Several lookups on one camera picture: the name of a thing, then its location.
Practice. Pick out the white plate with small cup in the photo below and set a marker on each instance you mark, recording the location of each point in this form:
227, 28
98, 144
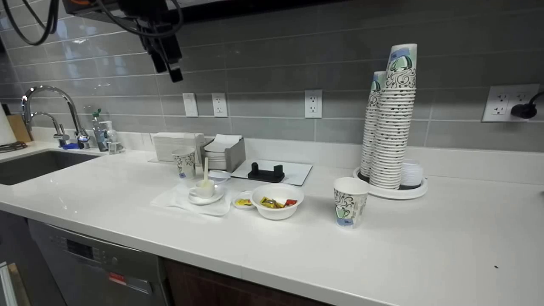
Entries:
206, 192

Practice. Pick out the white round cup tray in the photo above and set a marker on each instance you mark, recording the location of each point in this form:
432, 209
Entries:
400, 193

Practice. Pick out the white outlet with plug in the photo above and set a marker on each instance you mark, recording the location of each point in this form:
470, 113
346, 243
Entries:
504, 96

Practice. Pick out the small white saucer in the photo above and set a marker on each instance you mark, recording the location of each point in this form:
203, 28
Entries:
242, 200

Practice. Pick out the tall paper cup stack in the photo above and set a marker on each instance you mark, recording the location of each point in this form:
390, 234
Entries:
393, 115

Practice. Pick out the dish soap bottle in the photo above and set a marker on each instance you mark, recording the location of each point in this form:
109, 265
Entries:
104, 132

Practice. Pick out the wooden knife block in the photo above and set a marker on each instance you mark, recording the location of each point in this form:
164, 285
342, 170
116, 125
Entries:
19, 127

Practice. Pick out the steel sink basin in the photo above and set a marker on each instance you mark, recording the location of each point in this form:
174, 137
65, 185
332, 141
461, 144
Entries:
21, 168

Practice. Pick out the white wall outlet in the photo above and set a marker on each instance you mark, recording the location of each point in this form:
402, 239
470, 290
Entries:
313, 102

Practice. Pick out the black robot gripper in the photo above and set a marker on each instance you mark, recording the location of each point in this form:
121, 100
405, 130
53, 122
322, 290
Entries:
166, 54

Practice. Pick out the clear acrylic napkin box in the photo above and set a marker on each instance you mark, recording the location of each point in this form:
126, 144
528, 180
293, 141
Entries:
172, 144

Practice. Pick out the grey napkin holder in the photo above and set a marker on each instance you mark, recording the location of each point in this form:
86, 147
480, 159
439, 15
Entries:
225, 151

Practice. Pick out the black small holder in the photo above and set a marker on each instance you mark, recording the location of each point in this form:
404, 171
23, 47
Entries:
266, 175

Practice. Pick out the white bowl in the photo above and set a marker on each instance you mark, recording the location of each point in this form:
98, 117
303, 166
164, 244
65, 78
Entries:
290, 197

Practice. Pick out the patterned paper cup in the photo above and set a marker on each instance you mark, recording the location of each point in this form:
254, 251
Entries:
351, 197

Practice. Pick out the brown sachet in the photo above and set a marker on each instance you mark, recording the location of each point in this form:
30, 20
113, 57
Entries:
269, 202

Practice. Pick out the black power plug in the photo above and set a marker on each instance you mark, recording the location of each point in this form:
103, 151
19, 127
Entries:
526, 110

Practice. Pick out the stainless dishwasher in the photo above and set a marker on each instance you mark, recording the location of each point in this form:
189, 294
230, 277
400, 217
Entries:
98, 272

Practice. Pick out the white rectangular tray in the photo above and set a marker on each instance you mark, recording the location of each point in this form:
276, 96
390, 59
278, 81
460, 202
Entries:
296, 173

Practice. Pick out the patterned ceramic mug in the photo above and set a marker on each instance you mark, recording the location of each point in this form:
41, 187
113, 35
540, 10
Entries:
186, 163

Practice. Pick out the white light switch plate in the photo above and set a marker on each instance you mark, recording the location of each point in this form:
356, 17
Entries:
189, 103

